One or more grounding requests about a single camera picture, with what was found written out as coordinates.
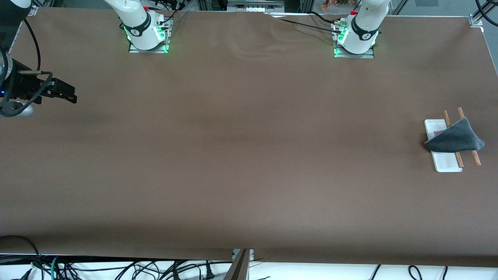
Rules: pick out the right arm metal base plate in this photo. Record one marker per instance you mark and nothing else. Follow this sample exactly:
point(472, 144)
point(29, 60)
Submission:
point(149, 51)

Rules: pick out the grey power strip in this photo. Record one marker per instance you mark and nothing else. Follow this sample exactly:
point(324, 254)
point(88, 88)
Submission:
point(256, 9)

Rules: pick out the brown wooden beam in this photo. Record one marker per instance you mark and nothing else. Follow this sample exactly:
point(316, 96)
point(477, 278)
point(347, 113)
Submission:
point(238, 268)

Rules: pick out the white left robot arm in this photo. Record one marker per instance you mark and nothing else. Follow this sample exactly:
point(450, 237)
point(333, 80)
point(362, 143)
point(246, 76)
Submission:
point(363, 27)

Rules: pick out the pink and grey towel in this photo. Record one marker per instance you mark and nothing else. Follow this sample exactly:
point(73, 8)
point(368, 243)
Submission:
point(457, 140)

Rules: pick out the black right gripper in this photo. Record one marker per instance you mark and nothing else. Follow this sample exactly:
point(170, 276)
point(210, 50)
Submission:
point(24, 86)

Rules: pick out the white rectangular tray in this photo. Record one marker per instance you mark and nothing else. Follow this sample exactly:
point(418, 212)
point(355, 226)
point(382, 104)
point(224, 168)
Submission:
point(447, 163)

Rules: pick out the orange colourful object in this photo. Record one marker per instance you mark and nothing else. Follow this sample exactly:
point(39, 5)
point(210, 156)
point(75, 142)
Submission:
point(328, 4)

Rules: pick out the brown table cover sheet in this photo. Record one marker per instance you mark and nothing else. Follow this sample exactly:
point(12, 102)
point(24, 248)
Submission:
point(249, 175)

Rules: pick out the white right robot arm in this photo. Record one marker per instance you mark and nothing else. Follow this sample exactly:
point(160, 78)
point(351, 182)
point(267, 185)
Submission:
point(136, 23)

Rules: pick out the small metal bracket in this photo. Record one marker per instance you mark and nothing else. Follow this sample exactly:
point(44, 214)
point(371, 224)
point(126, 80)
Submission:
point(251, 254)

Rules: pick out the aluminium corner bracket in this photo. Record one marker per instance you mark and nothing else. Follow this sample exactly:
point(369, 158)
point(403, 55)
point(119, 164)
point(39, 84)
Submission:
point(475, 21)
point(34, 11)

